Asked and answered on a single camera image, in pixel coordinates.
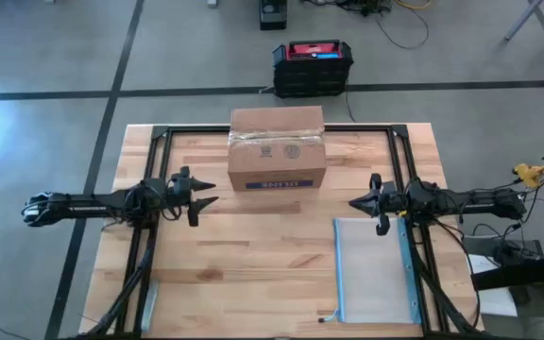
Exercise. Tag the yellow clamp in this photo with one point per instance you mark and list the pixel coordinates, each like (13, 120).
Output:
(529, 174)

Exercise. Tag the black beam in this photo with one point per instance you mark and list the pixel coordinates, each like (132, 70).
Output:
(522, 271)

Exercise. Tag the black and red tool case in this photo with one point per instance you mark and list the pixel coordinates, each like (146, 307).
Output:
(312, 71)

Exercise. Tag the black box device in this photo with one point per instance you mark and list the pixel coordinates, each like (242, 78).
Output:
(273, 16)

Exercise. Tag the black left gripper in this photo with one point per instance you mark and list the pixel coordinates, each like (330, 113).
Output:
(182, 189)

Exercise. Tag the grey metal legs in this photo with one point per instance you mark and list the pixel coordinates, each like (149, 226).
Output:
(522, 19)

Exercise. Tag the mesh zip pouch blue trim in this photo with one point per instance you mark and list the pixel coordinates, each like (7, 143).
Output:
(371, 274)

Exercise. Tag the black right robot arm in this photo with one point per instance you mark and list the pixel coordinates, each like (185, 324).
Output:
(465, 203)

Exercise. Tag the white paper sheet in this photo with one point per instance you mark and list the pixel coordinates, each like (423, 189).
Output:
(498, 302)

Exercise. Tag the black aluminium table frame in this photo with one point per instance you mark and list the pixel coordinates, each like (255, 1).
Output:
(196, 128)

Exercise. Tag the grey power box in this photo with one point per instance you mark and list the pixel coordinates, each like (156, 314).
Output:
(477, 245)

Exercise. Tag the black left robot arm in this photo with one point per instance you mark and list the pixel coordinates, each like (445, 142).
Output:
(88, 206)

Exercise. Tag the brown cardboard box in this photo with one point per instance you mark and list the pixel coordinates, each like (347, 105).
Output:
(277, 160)

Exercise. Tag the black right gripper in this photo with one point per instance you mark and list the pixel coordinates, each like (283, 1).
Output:
(384, 200)

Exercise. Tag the small white block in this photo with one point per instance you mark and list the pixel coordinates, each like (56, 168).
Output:
(212, 3)

